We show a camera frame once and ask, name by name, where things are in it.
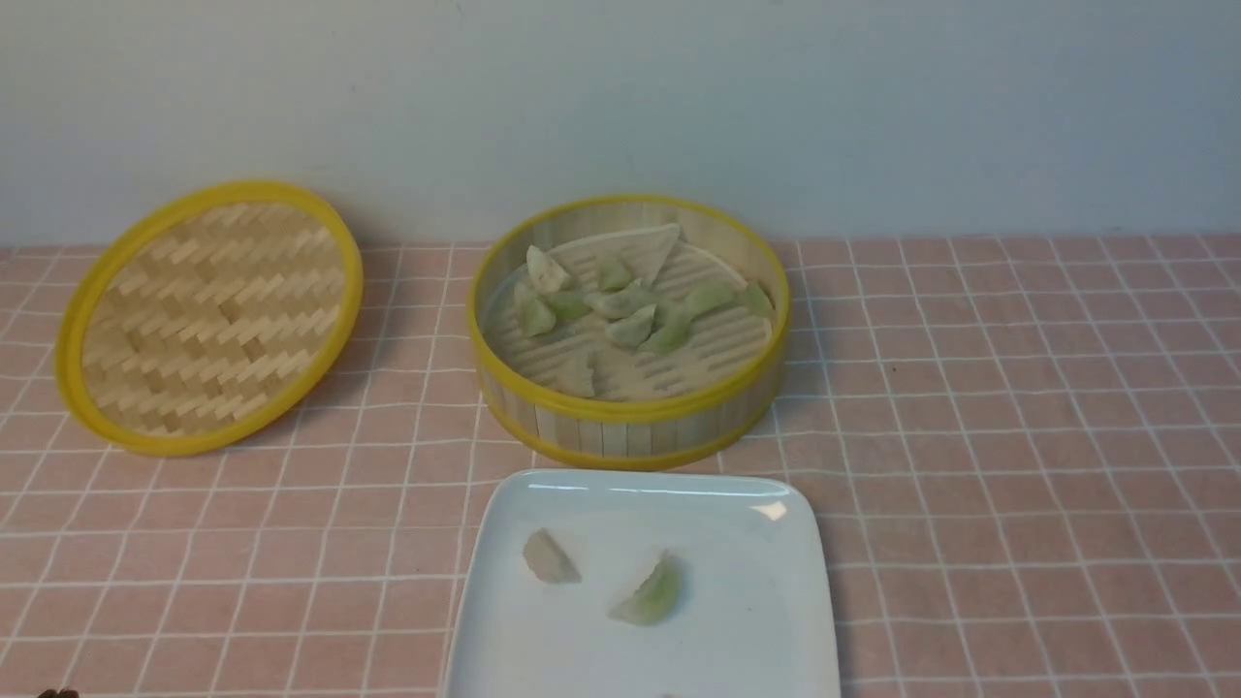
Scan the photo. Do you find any pinkish white dumpling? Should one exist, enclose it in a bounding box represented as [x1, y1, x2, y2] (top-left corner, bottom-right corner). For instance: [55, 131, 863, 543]
[522, 527, 582, 585]

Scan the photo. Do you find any green dumpling large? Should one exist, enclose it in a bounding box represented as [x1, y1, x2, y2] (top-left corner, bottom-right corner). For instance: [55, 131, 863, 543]
[607, 551, 684, 627]

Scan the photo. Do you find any white square plate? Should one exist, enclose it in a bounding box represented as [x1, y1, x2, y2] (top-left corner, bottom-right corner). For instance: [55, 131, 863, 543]
[443, 469, 843, 697]

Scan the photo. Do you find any white green dumpling middle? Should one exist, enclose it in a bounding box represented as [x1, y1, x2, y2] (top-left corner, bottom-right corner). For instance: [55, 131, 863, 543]
[604, 303, 656, 350]

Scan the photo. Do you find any pale green dumpling centre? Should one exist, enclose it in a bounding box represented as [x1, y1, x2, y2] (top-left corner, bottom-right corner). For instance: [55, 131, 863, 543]
[585, 278, 663, 322]

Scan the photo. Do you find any pale green dumpling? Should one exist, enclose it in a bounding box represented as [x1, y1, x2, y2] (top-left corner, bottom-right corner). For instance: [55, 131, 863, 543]
[513, 282, 557, 337]
[594, 255, 635, 296]
[585, 278, 663, 322]

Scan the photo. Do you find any green dumpling lower middle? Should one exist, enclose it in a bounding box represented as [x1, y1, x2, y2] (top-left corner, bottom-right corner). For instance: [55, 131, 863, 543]
[637, 315, 692, 355]

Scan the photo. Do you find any white dumpling front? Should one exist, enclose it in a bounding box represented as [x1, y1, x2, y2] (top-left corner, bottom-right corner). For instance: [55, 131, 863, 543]
[553, 350, 594, 399]

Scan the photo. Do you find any bamboo steamer basket yellow rim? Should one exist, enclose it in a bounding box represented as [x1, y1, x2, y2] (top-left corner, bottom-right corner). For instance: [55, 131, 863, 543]
[468, 195, 792, 471]

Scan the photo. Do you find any green dumpling centre left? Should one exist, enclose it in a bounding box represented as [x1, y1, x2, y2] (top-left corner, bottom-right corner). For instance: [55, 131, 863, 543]
[542, 289, 592, 322]

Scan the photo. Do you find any pale green dumpling top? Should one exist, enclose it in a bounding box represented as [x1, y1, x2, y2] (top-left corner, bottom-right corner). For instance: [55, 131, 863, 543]
[594, 255, 635, 296]

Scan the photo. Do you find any pale green dumpling left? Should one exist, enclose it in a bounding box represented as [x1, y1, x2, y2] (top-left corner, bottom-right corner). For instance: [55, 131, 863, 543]
[513, 282, 557, 337]

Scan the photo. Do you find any green dumpling right centre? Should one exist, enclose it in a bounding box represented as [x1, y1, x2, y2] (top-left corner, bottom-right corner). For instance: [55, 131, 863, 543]
[683, 279, 737, 320]

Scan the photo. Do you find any white dumpling upper left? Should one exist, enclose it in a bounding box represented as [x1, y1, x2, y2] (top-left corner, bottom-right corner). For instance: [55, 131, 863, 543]
[525, 243, 575, 296]

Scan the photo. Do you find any green dumpling far right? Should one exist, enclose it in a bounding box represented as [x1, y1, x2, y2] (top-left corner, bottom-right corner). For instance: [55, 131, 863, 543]
[735, 279, 777, 323]

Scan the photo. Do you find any bamboo steamer lid yellow rim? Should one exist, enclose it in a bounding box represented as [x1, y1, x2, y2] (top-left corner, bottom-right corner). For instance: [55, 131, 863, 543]
[55, 180, 365, 457]

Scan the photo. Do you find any pink checkered tablecloth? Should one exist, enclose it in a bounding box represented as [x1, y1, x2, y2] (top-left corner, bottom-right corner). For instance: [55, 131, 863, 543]
[1, 236, 1240, 697]

